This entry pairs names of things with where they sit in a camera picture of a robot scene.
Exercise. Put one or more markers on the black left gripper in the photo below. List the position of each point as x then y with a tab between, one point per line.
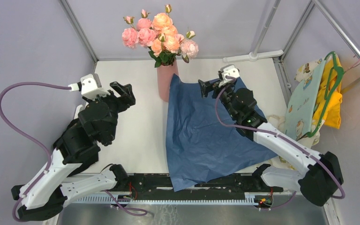
128	98

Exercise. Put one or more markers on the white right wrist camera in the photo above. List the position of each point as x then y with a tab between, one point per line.
228	73

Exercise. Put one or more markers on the white clothes rack stand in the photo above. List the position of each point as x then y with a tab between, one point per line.
255	54

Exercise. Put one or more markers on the pink cylindrical vase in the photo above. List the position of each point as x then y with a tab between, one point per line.
164	78

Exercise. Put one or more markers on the green clothes hanger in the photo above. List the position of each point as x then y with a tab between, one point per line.
326	93

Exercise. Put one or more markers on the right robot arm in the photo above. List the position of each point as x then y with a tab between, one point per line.
317	176

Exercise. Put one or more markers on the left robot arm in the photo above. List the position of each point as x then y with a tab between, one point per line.
47	194

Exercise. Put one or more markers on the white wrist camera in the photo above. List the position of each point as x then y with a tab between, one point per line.
228	73
90	87

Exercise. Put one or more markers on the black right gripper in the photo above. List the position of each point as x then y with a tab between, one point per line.
206	87

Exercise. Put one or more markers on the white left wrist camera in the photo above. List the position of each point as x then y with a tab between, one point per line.
90	87

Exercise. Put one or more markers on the light green printed garment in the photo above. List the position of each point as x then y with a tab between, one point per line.
298	119

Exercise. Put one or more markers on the pink artificial flower bunch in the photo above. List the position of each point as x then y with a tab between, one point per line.
164	50

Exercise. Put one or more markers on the blue flower wrapping paper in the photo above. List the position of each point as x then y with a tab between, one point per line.
198	147

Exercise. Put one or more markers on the single pink flower stem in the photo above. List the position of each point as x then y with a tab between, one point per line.
146	34

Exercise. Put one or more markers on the yellow garment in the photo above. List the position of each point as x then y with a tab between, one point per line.
330	96

